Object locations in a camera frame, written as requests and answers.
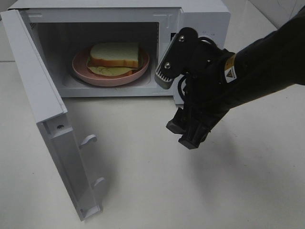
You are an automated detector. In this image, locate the pink round plate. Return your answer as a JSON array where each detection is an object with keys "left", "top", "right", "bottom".
[{"left": 71, "top": 46, "right": 150, "bottom": 87}]

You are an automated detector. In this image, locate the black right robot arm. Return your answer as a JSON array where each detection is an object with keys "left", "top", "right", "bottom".
[{"left": 161, "top": 10, "right": 305, "bottom": 149}]

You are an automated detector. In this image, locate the white microwave oven body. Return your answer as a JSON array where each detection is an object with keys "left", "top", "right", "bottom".
[{"left": 7, "top": 0, "right": 230, "bottom": 104}]

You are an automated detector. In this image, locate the white bread sandwich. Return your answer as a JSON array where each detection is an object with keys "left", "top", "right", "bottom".
[{"left": 86, "top": 42, "right": 141, "bottom": 77}]

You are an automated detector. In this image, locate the black camera cable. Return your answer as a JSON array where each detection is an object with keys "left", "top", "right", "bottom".
[{"left": 175, "top": 35, "right": 222, "bottom": 105}]

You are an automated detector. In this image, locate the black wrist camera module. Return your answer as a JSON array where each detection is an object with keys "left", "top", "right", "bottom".
[{"left": 155, "top": 27, "right": 208, "bottom": 89}]

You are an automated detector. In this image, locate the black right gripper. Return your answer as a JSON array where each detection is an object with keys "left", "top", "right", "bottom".
[{"left": 166, "top": 47, "right": 236, "bottom": 151}]

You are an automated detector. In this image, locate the white microwave door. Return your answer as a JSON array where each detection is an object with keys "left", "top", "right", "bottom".
[{"left": 1, "top": 10, "right": 104, "bottom": 221}]

